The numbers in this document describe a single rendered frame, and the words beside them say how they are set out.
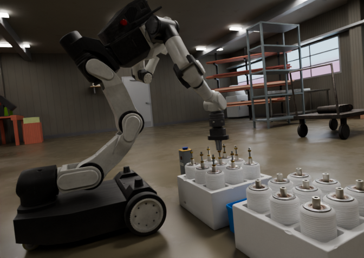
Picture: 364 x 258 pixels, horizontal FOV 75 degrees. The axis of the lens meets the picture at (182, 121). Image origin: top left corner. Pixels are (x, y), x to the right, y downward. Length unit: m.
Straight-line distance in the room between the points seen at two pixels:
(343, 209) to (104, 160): 1.06
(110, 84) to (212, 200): 0.78
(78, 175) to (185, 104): 9.80
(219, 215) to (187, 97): 9.94
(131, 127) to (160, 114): 9.19
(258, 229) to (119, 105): 0.90
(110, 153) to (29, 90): 8.91
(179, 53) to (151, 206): 0.75
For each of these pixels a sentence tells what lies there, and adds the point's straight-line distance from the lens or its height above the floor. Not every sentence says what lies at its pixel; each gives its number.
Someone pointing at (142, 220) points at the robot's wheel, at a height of 0.08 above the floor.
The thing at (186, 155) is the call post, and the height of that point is 0.28.
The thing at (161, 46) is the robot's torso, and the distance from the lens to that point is 1.42.
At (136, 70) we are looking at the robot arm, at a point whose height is 0.88.
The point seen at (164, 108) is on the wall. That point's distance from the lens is 10.56.
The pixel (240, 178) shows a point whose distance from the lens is 1.29.
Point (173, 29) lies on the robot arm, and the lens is 1.27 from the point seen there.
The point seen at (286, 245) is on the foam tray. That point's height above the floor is 0.13.
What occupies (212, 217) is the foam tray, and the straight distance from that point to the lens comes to 1.22.
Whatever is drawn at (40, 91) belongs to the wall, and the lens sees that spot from 10.11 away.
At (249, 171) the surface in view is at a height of 0.22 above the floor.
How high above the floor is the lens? 0.58
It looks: 3 degrees down
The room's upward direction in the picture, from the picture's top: 5 degrees counter-clockwise
